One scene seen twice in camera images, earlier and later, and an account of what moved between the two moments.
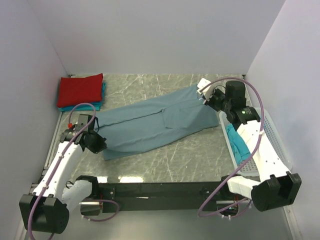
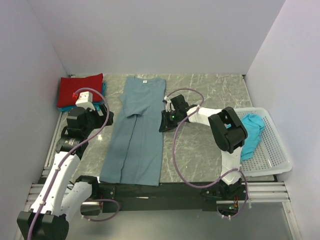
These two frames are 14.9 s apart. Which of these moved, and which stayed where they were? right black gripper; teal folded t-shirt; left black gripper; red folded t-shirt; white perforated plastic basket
Moved: right black gripper; left black gripper
Stayed: white perforated plastic basket; red folded t-shirt; teal folded t-shirt
